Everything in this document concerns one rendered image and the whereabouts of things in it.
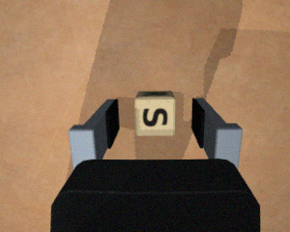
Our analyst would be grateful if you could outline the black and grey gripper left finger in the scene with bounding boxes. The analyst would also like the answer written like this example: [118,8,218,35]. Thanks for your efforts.
[68,99,120,169]

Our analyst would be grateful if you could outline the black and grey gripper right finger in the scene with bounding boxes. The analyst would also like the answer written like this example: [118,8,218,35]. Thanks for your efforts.
[191,98,243,169]

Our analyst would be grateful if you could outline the tan letter block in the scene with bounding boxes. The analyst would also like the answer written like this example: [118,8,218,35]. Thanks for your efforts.
[134,91,175,135]

